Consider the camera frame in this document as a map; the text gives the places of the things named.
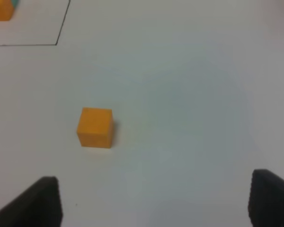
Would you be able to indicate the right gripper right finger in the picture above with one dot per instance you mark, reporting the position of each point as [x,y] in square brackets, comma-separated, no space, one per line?
[266,199]

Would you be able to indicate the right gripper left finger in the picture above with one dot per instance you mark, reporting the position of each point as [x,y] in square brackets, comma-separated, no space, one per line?
[38,206]

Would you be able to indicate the orange template block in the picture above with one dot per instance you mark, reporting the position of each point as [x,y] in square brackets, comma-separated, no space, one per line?
[6,10]

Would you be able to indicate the teal template block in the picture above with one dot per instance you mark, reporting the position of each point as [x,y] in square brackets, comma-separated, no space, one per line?
[14,3]

